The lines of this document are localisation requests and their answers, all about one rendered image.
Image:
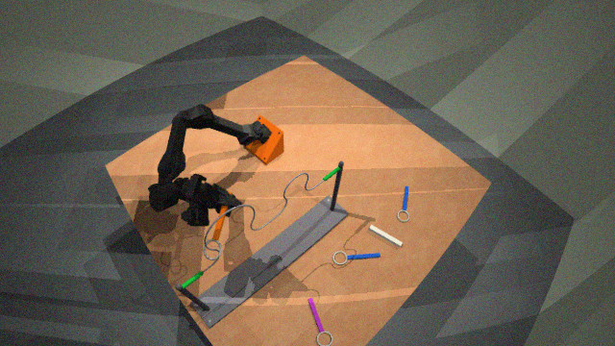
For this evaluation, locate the grey ring with orange handle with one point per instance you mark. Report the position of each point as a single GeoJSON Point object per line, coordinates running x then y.
{"type": "Point", "coordinates": [216, 233]}

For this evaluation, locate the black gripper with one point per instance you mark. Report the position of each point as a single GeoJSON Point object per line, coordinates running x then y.
{"type": "Point", "coordinates": [210, 196]}

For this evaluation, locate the grey rectangular bar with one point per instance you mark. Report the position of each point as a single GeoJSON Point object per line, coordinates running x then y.
{"type": "Point", "coordinates": [385, 236]}

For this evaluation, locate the purple flat handle with grey loop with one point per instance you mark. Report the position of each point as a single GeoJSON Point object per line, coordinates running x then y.
{"type": "Point", "coordinates": [318, 322]}

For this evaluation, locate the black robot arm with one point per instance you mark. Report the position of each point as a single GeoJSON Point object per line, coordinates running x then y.
{"type": "Point", "coordinates": [166, 193]}

